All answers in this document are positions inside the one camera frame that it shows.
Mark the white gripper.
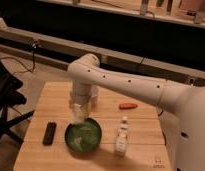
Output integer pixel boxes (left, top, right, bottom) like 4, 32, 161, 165
69, 92, 91, 110

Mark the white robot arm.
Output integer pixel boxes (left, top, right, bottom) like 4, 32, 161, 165
67, 54, 205, 171

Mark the green ceramic bowl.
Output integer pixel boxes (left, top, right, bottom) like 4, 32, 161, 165
64, 118, 102, 154

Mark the white cup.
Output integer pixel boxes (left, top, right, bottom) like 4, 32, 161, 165
91, 86, 98, 107

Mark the orange carrot toy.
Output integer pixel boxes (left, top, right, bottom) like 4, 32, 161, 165
119, 103, 138, 110

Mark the black remote control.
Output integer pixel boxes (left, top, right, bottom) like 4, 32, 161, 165
43, 122, 57, 145

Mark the small white bottle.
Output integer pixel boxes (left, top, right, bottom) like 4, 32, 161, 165
114, 116, 128, 157

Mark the wooden table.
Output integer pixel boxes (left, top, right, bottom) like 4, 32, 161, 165
14, 82, 172, 171

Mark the black office chair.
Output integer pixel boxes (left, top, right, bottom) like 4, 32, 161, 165
0, 60, 34, 144

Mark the long metal rail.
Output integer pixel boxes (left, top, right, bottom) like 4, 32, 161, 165
0, 28, 205, 86

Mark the black cable on floor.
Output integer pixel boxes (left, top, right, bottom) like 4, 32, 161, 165
0, 41, 40, 74

